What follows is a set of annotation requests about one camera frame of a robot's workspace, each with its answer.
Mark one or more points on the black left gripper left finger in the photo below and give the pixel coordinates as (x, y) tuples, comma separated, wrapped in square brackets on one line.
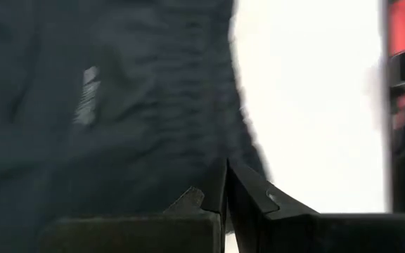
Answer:
[(135, 235)]

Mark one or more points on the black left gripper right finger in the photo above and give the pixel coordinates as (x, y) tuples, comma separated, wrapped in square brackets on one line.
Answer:
[(329, 235)]

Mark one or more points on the dark grey garment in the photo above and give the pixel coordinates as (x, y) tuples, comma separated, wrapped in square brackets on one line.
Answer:
[(118, 105)]

